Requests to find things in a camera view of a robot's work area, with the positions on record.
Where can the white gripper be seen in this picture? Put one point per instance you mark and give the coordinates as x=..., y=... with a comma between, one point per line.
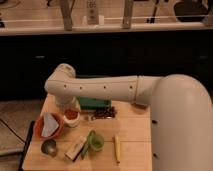
x=68, y=103

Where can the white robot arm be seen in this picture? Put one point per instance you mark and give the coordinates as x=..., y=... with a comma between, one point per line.
x=181, y=112

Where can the white paper cup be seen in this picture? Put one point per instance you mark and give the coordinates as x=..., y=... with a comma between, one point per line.
x=74, y=122

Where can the green measuring cup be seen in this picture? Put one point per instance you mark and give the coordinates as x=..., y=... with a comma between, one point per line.
x=94, y=141

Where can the green box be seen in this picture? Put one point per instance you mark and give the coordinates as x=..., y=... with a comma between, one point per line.
x=93, y=104

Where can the white folded napkin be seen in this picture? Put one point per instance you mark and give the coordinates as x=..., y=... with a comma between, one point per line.
x=50, y=125

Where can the orange bowl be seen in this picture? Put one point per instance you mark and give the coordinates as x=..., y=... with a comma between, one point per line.
x=38, y=127

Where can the dark grapes bunch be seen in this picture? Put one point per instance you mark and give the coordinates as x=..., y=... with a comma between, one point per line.
x=106, y=113

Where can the wooden block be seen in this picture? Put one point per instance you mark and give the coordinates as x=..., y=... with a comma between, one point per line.
x=75, y=148

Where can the yellow banana-like stick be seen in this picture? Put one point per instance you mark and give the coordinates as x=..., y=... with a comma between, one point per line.
x=117, y=148

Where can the white remote control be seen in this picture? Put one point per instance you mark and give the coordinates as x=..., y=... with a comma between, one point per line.
x=92, y=12

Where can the left wooden post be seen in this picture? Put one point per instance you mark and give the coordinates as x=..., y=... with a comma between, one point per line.
x=65, y=7

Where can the wooden post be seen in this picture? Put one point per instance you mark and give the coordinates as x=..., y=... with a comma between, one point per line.
x=65, y=7
x=127, y=15

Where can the right wooden post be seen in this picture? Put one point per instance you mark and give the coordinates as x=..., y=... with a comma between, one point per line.
x=127, y=15

